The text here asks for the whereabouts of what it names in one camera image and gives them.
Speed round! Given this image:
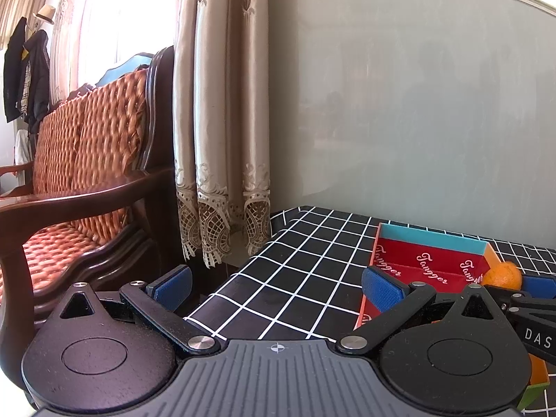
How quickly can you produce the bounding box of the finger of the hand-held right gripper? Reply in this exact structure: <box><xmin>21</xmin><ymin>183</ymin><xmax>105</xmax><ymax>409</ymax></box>
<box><xmin>520</xmin><ymin>275</ymin><xmax>556</xmax><ymax>300</ymax></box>
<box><xmin>481</xmin><ymin>285</ymin><xmax>528</xmax><ymax>313</ymax></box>

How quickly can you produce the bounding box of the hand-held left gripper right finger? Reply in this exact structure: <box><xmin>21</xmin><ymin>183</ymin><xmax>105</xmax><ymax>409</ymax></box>
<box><xmin>334</xmin><ymin>266</ymin><xmax>500</xmax><ymax>354</ymax></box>

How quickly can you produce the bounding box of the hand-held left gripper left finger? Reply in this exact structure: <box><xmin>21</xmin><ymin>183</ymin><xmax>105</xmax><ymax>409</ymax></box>
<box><xmin>52</xmin><ymin>265</ymin><xmax>222</xmax><ymax>354</ymax></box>

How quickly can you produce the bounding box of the tangerine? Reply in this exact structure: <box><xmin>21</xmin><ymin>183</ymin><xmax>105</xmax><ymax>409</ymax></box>
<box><xmin>482</xmin><ymin>261</ymin><xmax>523</xmax><ymax>291</ymax></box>

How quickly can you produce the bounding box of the colourful cardboard box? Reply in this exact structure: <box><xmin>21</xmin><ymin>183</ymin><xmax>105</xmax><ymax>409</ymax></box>
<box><xmin>354</xmin><ymin>222</ymin><xmax>551</xmax><ymax>412</ymax></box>

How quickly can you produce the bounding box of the black white-grid tablecloth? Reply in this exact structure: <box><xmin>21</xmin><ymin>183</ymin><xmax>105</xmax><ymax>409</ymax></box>
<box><xmin>182</xmin><ymin>206</ymin><xmax>556</xmax><ymax>417</ymax></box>

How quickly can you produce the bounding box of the wooden wicker armchair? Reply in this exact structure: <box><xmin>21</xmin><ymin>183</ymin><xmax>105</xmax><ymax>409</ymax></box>
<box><xmin>0</xmin><ymin>46</ymin><xmax>185</xmax><ymax>396</ymax></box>

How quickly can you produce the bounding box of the orange woven sofa cushion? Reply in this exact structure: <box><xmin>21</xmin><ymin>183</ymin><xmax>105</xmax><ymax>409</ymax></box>
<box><xmin>0</xmin><ymin>68</ymin><xmax>150</xmax><ymax>296</ymax></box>

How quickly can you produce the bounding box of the beige lace-trimmed curtain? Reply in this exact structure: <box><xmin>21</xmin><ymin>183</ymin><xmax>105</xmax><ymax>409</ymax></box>
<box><xmin>171</xmin><ymin>0</ymin><xmax>273</xmax><ymax>270</ymax></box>

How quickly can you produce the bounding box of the white garment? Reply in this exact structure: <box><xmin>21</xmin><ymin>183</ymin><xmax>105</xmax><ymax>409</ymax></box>
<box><xmin>12</xmin><ymin>129</ymin><xmax>34</xmax><ymax>180</ymax></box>

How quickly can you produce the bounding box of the blue cloth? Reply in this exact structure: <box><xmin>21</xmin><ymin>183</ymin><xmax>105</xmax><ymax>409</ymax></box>
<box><xmin>95</xmin><ymin>52</ymin><xmax>155</xmax><ymax>88</ymax></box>

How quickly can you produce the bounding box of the black jacket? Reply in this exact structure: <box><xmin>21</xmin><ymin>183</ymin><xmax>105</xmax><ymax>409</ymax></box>
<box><xmin>3</xmin><ymin>16</ymin><xmax>27</xmax><ymax>123</ymax></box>
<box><xmin>22</xmin><ymin>30</ymin><xmax>51</xmax><ymax>133</ymax></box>

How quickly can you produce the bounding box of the sheer window curtain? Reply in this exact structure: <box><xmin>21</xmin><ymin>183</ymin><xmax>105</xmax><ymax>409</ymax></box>
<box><xmin>0</xmin><ymin>0</ymin><xmax>181</xmax><ymax>105</ymax></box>

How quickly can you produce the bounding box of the straw hat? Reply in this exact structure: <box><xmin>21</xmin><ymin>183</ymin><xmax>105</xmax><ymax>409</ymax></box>
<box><xmin>32</xmin><ymin>5</ymin><xmax>56</xmax><ymax>25</ymax></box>

